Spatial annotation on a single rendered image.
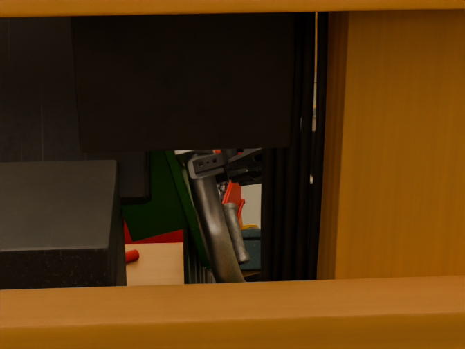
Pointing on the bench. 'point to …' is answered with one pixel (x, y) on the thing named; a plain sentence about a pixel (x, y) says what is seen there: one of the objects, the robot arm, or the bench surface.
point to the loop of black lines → (297, 167)
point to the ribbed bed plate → (193, 262)
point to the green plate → (165, 203)
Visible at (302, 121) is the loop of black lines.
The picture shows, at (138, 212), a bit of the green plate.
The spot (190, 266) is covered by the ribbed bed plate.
